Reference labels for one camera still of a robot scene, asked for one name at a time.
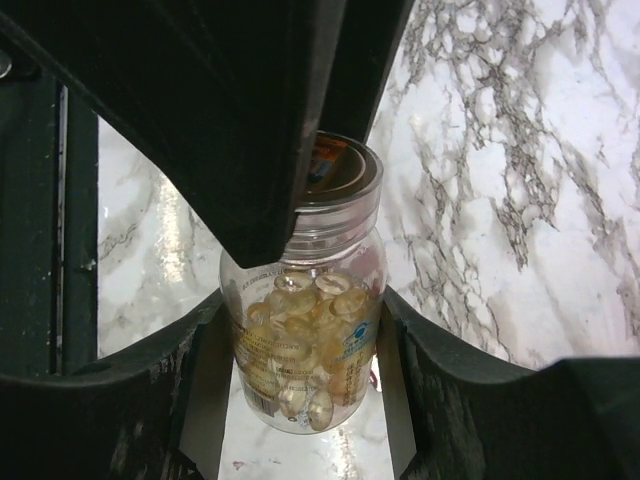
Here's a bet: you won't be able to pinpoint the black metal base frame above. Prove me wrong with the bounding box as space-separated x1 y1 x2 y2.
1 69 98 377

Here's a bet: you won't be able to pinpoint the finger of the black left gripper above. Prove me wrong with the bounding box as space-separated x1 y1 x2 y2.
320 0 414 143
0 0 326 270

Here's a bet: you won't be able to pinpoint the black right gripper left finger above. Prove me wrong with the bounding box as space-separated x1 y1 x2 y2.
1 292 232 479

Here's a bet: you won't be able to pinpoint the clear bottle yellow pills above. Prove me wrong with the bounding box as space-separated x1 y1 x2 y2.
218 130 390 435

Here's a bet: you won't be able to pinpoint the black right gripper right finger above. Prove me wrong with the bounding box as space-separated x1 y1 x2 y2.
377 290 639 479

